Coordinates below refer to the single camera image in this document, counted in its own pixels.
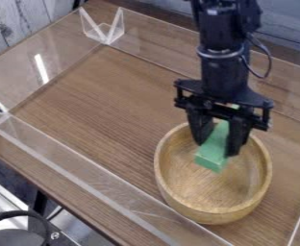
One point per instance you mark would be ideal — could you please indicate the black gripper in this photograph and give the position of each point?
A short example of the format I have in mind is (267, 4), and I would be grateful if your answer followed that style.
(221, 95)

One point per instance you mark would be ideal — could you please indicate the green rectangular block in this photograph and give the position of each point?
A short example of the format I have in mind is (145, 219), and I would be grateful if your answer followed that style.
(209, 155)

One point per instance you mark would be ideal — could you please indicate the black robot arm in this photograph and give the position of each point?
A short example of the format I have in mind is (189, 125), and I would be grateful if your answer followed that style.
(225, 23)

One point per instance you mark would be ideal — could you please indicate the brown wooden bowl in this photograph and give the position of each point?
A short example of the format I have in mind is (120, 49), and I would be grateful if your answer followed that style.
(212, 198)

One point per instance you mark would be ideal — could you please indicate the black metal table leg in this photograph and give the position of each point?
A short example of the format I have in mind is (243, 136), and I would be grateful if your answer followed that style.
(40, 202)

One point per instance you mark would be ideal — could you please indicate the clear acrylic tray wall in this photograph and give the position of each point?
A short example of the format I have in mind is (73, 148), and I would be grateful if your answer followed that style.
(85, 108)

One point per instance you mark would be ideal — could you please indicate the clear acrylic corner bracket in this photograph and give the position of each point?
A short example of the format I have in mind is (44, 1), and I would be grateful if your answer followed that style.
(104, 33)

